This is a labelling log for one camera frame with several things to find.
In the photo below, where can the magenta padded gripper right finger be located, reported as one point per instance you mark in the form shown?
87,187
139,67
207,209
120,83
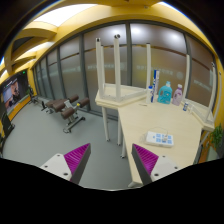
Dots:
150,166

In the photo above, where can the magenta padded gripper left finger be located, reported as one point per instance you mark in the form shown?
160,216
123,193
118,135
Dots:
71,165

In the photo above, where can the white charger plug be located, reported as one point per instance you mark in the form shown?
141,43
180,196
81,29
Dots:
164,136

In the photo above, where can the white power strip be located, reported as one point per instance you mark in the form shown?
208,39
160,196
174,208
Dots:
154,138

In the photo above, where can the brown padded exercise bench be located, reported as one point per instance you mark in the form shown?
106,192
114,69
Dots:
68,108

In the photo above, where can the small white blue-label bottle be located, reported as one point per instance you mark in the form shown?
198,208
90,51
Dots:
185,107

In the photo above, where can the pink detergent bottle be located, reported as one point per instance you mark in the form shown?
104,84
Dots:
177,96

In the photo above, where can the green potted plant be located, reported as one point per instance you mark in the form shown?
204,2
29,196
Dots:
215,140

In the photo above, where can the upturned white table right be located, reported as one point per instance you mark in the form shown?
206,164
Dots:
202,113

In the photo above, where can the upturned white table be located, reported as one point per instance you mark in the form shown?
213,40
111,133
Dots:
116,95
202,113

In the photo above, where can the blue detergent bottle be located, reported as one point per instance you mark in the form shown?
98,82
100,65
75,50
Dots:
165,93

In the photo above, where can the small blue white bottle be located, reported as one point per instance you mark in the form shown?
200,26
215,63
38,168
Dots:
149,95

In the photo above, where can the blue white tall box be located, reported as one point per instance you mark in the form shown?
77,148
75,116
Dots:
156,81

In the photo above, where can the black exercise machine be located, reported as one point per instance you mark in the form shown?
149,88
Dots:
34,99

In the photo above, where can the upturned white table left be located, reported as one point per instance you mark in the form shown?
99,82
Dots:
116,95

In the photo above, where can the wall-mounted tv screen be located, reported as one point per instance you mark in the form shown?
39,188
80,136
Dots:
12,91

